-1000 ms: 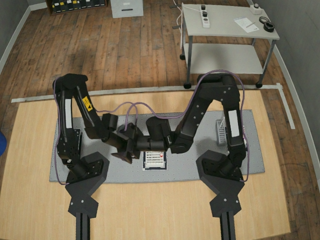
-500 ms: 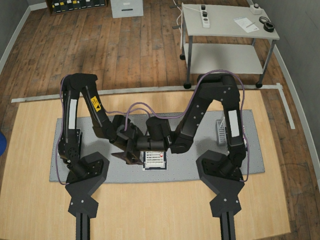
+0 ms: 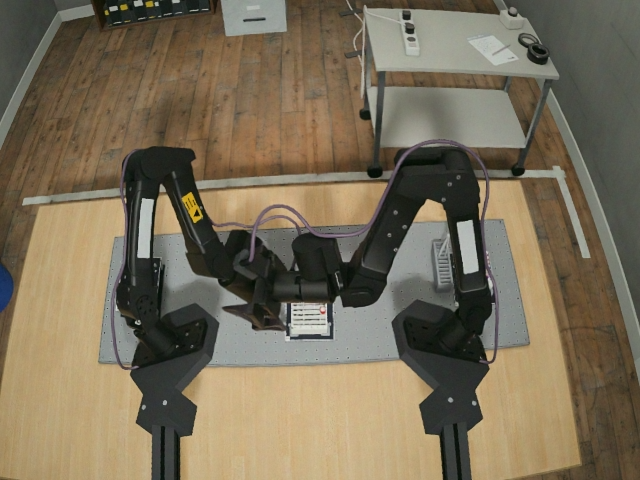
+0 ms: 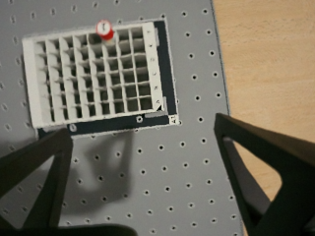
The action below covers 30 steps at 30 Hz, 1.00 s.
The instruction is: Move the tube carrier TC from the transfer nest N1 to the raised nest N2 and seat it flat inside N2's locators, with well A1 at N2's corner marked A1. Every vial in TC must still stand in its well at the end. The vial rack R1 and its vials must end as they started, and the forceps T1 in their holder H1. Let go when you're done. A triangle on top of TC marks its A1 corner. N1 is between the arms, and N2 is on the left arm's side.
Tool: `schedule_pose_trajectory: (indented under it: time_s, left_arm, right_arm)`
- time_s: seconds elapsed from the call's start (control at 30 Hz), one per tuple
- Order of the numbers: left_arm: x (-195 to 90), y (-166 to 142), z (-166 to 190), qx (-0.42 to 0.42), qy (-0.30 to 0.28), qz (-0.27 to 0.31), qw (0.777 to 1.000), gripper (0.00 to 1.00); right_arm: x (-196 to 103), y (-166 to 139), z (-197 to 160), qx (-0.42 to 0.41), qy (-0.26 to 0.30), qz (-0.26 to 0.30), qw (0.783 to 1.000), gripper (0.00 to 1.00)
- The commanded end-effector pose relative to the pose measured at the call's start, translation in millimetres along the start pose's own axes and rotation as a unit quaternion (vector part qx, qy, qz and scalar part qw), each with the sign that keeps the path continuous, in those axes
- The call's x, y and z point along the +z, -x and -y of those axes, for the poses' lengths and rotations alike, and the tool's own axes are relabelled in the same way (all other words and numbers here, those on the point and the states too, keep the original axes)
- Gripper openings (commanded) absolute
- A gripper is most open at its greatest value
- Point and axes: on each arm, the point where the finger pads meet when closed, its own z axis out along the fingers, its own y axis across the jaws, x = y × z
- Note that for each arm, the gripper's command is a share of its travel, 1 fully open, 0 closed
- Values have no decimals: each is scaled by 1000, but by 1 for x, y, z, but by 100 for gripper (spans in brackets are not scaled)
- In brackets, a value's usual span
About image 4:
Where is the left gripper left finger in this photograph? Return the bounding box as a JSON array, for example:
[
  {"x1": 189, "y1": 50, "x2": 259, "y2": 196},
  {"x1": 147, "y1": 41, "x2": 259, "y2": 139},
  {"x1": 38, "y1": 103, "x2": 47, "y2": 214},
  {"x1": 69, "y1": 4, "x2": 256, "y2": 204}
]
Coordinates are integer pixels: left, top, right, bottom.
[{"x1": 0, "y1": 128, "x2": 74, "y2": 228}]

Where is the grey flat base plate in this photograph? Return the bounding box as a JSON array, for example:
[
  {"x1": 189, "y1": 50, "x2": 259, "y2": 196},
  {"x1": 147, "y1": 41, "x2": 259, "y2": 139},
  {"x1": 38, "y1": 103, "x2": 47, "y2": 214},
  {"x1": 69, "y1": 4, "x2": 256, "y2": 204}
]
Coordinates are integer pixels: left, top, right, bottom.
[{"x1": 0, "y1": 0, "x2": 243, "y2": 236}]

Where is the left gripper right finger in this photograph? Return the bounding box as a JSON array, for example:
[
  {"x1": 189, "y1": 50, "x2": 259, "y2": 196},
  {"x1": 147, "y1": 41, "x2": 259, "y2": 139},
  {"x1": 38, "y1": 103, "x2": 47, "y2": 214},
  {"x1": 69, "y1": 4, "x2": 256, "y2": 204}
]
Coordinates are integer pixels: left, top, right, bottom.
[{"x1": 214, "y1": 113, "x2": 315, "y2": 236}]

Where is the white grid rack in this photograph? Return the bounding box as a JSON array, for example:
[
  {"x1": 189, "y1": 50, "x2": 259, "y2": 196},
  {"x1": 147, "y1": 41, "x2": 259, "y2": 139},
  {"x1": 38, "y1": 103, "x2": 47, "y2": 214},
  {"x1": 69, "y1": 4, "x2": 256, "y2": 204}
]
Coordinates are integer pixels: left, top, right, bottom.
[{"x1": 22, "y1": 22, "x2": 164, "y2": 126}]

